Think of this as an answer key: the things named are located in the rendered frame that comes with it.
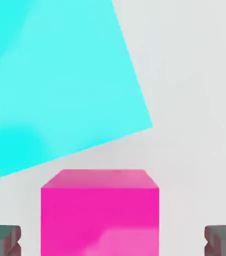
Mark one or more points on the small magenta cube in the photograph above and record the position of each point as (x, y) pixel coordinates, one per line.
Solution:
(99, 216)

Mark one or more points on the large cyan box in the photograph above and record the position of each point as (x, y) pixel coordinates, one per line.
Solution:
(54, 80)

